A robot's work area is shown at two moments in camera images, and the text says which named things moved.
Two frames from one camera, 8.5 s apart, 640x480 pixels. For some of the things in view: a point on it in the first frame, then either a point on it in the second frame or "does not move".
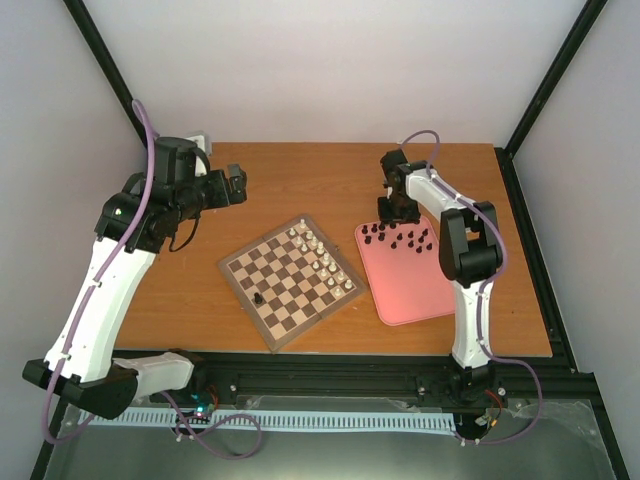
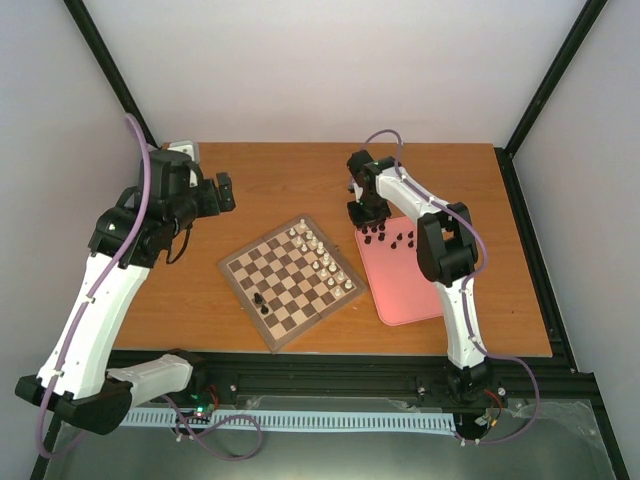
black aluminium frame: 541,382 does not move
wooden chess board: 291,280 does not move
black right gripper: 384,217 to 361,221
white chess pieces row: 321,258 does not move
